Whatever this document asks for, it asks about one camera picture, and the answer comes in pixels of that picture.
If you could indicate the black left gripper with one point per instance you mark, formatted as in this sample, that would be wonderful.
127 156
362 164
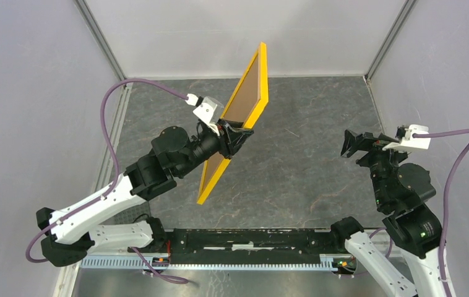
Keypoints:
231 140

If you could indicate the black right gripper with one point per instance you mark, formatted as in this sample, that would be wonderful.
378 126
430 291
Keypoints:
374 144

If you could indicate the brown cardboard backing board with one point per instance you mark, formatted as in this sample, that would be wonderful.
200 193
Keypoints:
239 108

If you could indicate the orange wooden picture frame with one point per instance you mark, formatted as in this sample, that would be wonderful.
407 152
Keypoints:
259 108

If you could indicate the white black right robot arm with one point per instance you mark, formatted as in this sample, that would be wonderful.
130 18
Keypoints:
401 191

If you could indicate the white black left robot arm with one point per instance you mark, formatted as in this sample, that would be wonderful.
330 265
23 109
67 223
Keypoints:
70 234

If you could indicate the grey lego baseplate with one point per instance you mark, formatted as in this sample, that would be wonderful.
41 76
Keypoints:
131 215

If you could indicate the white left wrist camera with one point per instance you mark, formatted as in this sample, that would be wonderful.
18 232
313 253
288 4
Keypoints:
207 109

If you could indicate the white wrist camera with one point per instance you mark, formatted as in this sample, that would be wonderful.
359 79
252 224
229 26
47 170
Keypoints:
410 139
207 109

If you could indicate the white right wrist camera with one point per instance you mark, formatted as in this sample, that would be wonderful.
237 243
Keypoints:
410 139

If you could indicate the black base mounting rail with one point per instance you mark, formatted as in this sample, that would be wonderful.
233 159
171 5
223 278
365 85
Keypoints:
250 246

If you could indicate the aluminium extrusion frame rail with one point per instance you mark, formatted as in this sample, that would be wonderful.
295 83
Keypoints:
132 258

